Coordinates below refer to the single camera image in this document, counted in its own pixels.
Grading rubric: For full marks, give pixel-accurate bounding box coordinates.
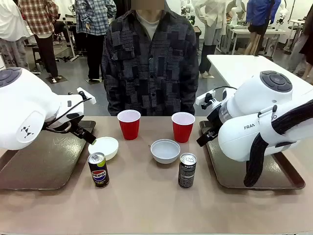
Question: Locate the white plastic bowl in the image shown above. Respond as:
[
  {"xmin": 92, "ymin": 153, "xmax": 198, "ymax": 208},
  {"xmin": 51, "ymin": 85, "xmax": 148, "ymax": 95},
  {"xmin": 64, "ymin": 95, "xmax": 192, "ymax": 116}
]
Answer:
[
  {"xmin": 88, "ymin": 136, "xmax": 119, "ymax": 162},
  {"xmin": 150, "ymin": 139, "xmax": 181, "ymax": 165}
]

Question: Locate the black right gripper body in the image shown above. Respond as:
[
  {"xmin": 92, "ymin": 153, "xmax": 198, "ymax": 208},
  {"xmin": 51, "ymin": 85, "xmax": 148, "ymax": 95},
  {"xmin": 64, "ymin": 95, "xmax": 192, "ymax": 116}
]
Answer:
[{"xmin": 206, "ymin": 113, "xmax": 223, "ymax": 138}]

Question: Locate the person in dark patchwork shirt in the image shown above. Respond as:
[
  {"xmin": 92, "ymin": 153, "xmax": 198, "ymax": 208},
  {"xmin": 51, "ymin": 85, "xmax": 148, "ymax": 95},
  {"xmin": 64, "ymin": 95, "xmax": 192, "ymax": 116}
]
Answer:
[{"xmin": 101, "ymin": 0, "xmax": 200, "ymax": 117}]

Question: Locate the black braided cable sleeve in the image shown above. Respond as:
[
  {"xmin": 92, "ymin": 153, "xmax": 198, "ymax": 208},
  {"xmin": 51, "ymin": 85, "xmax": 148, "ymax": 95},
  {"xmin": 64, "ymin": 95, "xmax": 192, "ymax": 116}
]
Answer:
[{"xmin": 243, "ymin": 99, "xmax": 313, "ymax": 188}]

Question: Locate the brown plastic serving tray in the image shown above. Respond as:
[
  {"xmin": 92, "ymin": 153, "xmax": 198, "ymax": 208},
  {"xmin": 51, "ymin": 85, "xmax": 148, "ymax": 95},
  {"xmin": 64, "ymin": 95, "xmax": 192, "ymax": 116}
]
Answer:
[
  {"xmin": 199, "ymin": 119, "xmax": 306, "ymax": 190},
  {"xmin": 0, "ymin": 119, "xmax": 97, "ymax": 191}
]

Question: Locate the person in dark jacket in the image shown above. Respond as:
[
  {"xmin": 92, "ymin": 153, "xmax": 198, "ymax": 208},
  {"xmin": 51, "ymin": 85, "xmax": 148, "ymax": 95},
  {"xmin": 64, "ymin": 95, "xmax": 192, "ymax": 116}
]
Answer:
[{"xmin": 286, "ymin": 14, "xmax": 313, "ymax": 79}]

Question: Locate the white background workbench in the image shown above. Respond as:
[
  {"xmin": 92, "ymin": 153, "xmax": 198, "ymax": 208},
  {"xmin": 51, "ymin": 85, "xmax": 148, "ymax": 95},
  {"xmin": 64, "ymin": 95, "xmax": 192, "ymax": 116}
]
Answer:
[{"xmin": 226, "ymin": 22, "xmax": 287, "ymax": 55}]

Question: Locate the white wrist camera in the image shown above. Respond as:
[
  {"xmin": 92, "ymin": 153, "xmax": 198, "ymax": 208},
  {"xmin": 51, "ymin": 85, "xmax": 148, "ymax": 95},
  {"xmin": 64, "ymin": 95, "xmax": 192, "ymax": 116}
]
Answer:
[
  {"xmin": 76, "ymin": 87, "xmax": 97, "ymax": 105},
  {"xmin": 195, "ymin": 89, "xmax": 217, "ymax": 110}
]

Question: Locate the black Pepsi can yellow-green rim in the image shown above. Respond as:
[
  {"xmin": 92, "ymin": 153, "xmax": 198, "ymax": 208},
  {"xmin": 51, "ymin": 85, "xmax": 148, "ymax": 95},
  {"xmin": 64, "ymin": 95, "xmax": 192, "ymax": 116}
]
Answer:
[{"xmin": 87, "ymin": 152, "xmax": 110, "ymax": 188}]

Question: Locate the black Pepsi can silver rim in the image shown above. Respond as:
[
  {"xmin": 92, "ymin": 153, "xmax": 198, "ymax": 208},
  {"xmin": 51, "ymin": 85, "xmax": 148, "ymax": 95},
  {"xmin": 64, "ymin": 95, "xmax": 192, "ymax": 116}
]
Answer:
[{"xmin": 178, "ymin": 152, "xmax": 198, "ymax": 188}]

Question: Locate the white-legged background desk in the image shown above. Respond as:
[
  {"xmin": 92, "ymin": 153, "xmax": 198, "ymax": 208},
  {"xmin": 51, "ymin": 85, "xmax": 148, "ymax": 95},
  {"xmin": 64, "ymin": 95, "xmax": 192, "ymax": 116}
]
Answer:
[{"xmin": 54, "ymin": 16, "xmax": 80, "ymax": 62}]

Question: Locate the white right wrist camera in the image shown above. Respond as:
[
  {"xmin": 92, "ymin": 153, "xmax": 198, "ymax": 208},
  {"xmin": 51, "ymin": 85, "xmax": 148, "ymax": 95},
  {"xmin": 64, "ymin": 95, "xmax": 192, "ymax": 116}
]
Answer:
[{"xmin": 195, "ymin": 89, "xmax": 217, "ymax": 110}]

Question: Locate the white folding table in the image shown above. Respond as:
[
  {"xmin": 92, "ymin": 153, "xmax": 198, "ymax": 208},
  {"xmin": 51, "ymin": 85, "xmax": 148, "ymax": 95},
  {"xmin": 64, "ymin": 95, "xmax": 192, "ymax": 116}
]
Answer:
[{"xmin": 206, "ymin": 54, "xmax": 313, "ymax": 87}]

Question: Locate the red plastic party cup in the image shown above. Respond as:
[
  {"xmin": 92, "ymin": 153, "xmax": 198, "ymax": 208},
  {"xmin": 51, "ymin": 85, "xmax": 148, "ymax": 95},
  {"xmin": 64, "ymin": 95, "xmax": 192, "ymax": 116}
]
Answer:
[
  {"xmin": 171, "ymin": 112, "xmax": 196, "ymax": 143},
  {"xmin": 117, "ymin": 109, "xmax": 142, "ymax": 141}
]

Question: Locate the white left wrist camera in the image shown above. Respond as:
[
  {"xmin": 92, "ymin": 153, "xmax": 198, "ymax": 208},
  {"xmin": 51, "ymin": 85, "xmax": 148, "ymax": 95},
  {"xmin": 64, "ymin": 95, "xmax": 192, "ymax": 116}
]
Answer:
[{"xmin": 76, "ymin": 87, "xmax": 97, "ymax": 105}]

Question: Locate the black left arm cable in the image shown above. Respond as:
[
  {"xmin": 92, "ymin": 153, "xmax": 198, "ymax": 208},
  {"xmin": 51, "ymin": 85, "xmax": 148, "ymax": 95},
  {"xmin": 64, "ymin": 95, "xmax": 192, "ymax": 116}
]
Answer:
[{"xmin": 45, "ymin": 97, "xmax": 89, "ymax": 130}]

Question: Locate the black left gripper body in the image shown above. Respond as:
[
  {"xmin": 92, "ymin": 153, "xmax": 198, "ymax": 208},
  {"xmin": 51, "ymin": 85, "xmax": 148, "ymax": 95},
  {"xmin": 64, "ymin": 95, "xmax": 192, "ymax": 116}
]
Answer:
[{"xmin": 65, "ymin": 119, "xmax": 87, "ymax": 138}]

